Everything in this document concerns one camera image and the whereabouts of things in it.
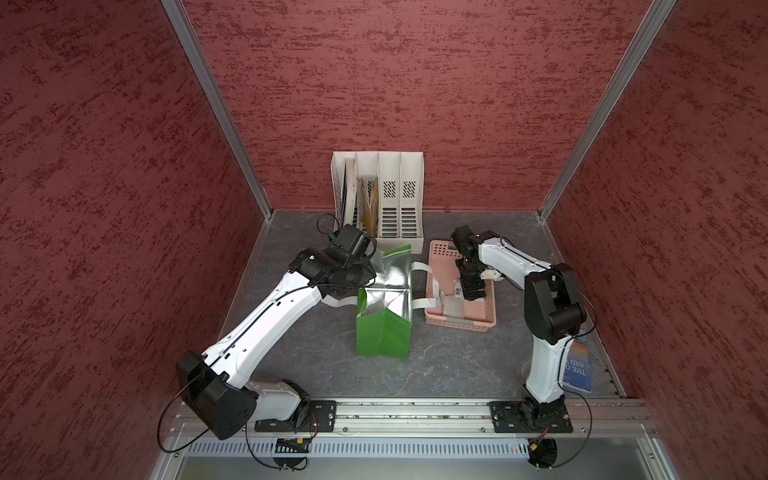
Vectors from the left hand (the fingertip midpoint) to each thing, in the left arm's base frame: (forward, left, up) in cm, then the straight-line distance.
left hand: (366, 281), depth 75 cm
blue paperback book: (-16, -59, -21) cm, 65 cm away
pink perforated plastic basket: (+17, -25, -22) cm, 37 cm away
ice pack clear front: (+3, -26, -20) cm, 33 cm away
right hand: (+10, -30, -18) cm, 36 cm away
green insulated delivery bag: (+2, -4, -19) cm, 19 cm away
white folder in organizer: (+33, +7, +2) cm, 34 cm away
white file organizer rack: (+49, -1, -14) cm, 51 cm away
